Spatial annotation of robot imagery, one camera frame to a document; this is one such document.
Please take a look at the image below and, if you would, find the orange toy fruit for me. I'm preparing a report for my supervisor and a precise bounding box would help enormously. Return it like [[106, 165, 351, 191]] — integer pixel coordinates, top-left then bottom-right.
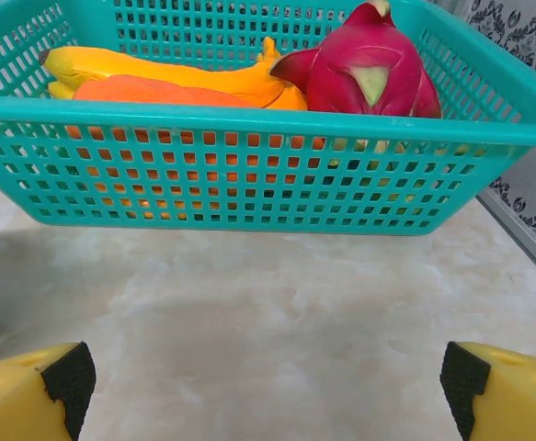
[[64, 74, 328, 221]]

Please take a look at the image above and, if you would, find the aluminium frame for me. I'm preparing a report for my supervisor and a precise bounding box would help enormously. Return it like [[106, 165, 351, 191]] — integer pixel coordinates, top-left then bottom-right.
[[475, 186, 536, 295]]

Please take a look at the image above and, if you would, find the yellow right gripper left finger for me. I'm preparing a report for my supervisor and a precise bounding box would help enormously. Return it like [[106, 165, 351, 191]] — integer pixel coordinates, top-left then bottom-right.
[[0, 342, 97, 441]]

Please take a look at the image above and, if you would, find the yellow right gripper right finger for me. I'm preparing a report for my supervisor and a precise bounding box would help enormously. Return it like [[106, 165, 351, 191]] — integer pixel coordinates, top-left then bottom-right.
[[439, 341, 536, 441]]

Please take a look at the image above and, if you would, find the teal plastic basket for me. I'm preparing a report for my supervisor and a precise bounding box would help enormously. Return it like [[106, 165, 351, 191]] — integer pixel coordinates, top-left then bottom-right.
[[0, 0, 536, 238]]

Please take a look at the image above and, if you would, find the red toy dragon fruit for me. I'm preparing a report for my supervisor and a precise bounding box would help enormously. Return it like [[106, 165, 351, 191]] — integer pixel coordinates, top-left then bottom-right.
[[269, 0, 443, 119]]

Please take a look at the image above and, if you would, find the yellow toy banana bunch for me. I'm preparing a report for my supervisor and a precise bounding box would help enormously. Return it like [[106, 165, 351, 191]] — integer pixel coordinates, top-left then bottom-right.
[[39, 36, 309, 111]]

